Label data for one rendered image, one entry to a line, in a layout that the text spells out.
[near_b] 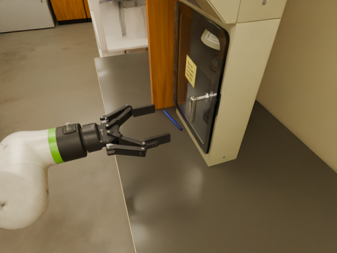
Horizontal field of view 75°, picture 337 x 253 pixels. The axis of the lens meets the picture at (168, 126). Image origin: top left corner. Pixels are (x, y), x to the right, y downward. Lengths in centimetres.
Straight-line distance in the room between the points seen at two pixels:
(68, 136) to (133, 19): 132
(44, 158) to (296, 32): 92
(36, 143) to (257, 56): 56
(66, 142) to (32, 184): 12
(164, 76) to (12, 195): 66
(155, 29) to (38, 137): 51
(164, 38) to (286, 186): 65
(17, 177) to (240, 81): 54
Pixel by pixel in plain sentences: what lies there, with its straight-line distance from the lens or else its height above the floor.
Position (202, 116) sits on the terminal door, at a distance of 69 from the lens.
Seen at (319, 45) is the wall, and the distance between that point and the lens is 94.
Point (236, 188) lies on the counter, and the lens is 76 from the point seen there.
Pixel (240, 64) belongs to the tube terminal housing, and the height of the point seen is 132.
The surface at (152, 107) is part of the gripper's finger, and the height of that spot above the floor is 115.
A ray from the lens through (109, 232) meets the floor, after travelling 173.
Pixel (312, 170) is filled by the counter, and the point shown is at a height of 94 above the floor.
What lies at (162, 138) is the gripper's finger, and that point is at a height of 115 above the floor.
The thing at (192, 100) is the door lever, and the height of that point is 120.
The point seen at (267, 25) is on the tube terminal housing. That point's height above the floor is 140.
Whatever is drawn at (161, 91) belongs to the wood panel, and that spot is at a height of 103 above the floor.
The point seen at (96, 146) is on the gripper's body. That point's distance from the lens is 59.
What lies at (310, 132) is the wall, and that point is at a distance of 101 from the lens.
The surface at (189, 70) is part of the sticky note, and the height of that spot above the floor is 122.
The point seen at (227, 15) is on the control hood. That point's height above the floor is 143.
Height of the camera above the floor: 156
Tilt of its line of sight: 42 degrees down
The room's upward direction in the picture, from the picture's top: straight up
